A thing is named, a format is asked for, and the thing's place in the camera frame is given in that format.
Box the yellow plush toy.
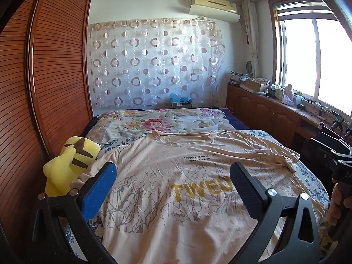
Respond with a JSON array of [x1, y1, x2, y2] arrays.
[[42, 136, 102, 197]]

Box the cardboard box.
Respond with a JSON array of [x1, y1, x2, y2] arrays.
[[242, 78, 271, 92]]

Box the dark blue blanket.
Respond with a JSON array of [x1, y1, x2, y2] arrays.
[[220, 108, 249, 130]]

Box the cream wall air conditioner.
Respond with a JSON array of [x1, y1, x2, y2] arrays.
[[189, 0, 240, 23]]

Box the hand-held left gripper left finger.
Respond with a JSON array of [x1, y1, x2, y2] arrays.
[[30, 162, 119, 264]]

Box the pile of colourful cloths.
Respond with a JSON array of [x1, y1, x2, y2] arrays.
[[229, 70, 249, 86]]

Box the person's right hand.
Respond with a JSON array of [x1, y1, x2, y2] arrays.
[[327, 180, 344, 226]]

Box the black cables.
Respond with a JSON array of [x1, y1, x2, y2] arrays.
[[302, 99, 332, 117]]

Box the long wooden cabinet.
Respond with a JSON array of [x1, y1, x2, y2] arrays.
[[226, 84, 352, 154]]

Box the wooden-framed window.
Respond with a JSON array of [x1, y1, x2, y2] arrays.
[[268, 0, 352, 121]]

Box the blue floral blanket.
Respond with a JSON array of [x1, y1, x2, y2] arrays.
[[63, 129, 330, 264]]

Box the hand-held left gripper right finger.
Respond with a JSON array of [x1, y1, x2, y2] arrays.
[[229, 162, 321, 264]]

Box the pale window curtain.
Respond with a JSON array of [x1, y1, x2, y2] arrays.
[[241, 0, 262, 79]]

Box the sheer circle-print curtain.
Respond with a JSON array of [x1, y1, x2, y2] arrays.
[[87, 18, 226, 109]]

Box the blue plush toy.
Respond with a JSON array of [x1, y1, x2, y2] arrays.
[[169, 93, 193, 108]]

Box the pink floral bedsheet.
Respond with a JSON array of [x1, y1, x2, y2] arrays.
[[89, 108, 237, 146]]

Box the beige printed t-shirt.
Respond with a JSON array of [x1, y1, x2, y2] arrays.
[[80, 129, 330, 264]]

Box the wooden slatted wardrobe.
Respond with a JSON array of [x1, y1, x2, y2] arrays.
[[0, 0, 94, 242]]

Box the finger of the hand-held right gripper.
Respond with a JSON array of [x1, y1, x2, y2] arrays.
[[317, 115, 352, 145], [308, 136, 341, 158]]

